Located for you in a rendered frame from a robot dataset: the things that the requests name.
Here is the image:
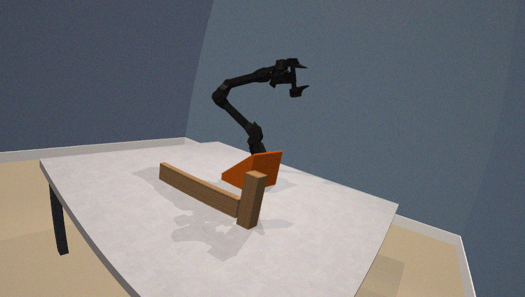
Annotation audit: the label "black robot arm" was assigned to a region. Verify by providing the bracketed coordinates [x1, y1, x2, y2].
[212, 59, 290, 155]

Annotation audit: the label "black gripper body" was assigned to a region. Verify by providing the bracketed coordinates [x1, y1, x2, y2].
[282, 58, 302, 98]

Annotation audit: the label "wooden post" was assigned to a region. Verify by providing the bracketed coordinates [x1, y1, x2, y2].
[236, 170, 267, 230]

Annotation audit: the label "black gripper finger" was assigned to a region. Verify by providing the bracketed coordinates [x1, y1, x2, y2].
[293, 85, 309, 93]
[290, 61, 307, 69]

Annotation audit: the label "light wooden plank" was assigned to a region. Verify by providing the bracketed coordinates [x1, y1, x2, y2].
[159, 162, 241, 218]

